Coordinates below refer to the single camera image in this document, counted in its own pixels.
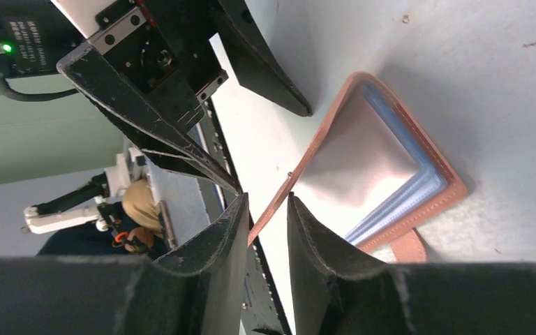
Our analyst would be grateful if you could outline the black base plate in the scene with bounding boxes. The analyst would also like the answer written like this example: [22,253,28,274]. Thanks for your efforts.
[198,99,292,334]

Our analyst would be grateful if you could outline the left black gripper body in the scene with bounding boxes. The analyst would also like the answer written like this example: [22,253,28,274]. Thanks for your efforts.
[53,1,228,131]

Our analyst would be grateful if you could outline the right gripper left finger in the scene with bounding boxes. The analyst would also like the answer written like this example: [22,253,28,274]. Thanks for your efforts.
[0,194,249,334]

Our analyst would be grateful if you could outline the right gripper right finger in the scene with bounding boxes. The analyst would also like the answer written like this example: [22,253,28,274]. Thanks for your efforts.
[287,195,536,334]

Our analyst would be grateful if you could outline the brown leather card holder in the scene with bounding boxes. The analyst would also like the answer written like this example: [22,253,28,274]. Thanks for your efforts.
[248,72,468,262]

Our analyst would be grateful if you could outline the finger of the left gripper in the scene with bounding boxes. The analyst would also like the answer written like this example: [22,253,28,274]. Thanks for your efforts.
[209,0,313,117]
[57,43,228,184]

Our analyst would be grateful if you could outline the person in background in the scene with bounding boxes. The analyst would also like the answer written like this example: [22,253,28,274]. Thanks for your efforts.
[37,178,170,260]

